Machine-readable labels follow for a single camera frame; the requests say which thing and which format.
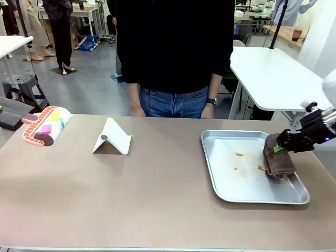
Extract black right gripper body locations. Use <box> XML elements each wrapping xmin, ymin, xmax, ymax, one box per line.
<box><xmin>299</xmin><ymin>111</ymin><xmax>336</xmax><ymax>151</ymax></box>

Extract brown towel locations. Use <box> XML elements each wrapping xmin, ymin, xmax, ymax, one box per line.
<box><xmin>262</xmin><ymin>132</ymin><xmax>297</xmax><ymax>180</ymax></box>

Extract pink-handled white lint roller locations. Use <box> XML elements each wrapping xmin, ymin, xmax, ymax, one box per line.
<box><xmin>0</xmin><ymin>96</ymin><xmax>74</xmax><ymax>148</ymax></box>

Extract person's right forearm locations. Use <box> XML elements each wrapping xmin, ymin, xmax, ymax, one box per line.
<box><xmin>127</xmin><ymin>82</ymin><xmax>141</xmax><ymax>108</ymax></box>

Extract person's left forearm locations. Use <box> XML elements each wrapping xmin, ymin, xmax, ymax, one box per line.
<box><xmin>208</xmin><ymin>73</ymin><xmax>224</xmax><ymax>101</ymax></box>

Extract person's left hand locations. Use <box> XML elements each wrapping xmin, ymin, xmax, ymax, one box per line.
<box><xmin>200</xmin><ymin>104</ymin><xmax>215</xmax><ymax>119</ymax></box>

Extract person's right hand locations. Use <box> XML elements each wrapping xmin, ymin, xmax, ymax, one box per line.
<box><xmin>130</xmin><ymin>105</ymin><xmax>146</xmax><ymax>118</ymax></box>

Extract silver metal tray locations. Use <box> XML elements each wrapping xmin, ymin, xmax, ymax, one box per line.
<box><xmin>200</xmin><ymin>129</ymin><xmax>311</xmax><ymax>206</ymax></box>

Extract light wooden table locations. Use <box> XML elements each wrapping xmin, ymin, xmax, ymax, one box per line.
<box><xmin>263</xmin><ymin>24</ymin><xmax>310</xmax><ymax>50</ymax></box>

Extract black tripod pole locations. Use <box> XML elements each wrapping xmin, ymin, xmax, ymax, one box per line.
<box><xmin>269</xmin><ymin>0</ymin><xmax>289</xmax><ymax>50</ymax></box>
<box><xmin>15</xmin><ymin>0</ymin><xmax>30</xmax><ymax>38</ymax></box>

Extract person's blue jeans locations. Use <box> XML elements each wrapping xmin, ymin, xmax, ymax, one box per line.
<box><xmin>139</xmin><ymin>85</ymin><xmax>209</xmax><ymax>119</ymax></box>

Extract bystander in light blue shirt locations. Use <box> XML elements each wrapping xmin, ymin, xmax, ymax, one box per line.
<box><xmin>272</xmin><ymin>0</ymin><xmax>319</xmax><ymax>27</ymax></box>

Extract white folded roller stand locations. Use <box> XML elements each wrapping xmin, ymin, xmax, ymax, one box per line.
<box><xmin>91</xmin><ymin>117</ymin><xmax>133</xmax><ymax>156</ymax></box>

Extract blue plastic bag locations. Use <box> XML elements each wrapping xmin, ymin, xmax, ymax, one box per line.
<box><xmin>77</xmin><ymin>35</ymin><xmax>100</xmax><ymax>52</ymax></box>

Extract brown cardboard box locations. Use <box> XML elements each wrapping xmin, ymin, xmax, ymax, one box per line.
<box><xmin>43</xmin><ymin>19</ymin><xmax>80</xmax><ymax>51</ymax></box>

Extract wooden-top white desk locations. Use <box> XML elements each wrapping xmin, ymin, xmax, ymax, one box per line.
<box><xmin>70</xmin><ymin>4</ymin><xmax>100</xmax><ymax>37</ymax></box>

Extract dark floor mat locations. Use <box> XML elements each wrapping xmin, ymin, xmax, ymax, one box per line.
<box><xmin>49</xmin><ymin>66</ymin><xmax>80</xmax><ymax>76</ymax></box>

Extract bystander in black trousers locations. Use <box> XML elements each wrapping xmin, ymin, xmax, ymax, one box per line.
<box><xmin>43</xmin><ymin>0</ymin><xmax>76</xmax><ymax>75</ymax></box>

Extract grey stool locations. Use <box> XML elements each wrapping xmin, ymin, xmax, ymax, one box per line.
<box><xmin>2</xmin><ymin>74</ymin><xmax>51</xmax><ymax>114</ymax></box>

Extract bystander in beige trousers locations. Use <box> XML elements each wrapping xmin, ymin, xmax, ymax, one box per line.
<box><xmin>19</xmin><ymin>0</ymin><xmax>56</xmax><ymax>61</ymax></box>

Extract small white table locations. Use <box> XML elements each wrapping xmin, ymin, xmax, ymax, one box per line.
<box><xmin>0</xmin><ymin>35</ymin><xmax>35</xmax><ymax>79</ymax></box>

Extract bystander in dark clothes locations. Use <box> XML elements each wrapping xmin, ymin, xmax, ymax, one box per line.
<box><xmin>0</xmin><ymin>0</ymin><xmax>20</xmax><ymax>36</ymax></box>

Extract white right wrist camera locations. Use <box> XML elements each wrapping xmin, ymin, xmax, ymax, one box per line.
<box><xmin>300</xmin><ymin>100</ymin><xmax>319</xmax><ymax>113</ymax></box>

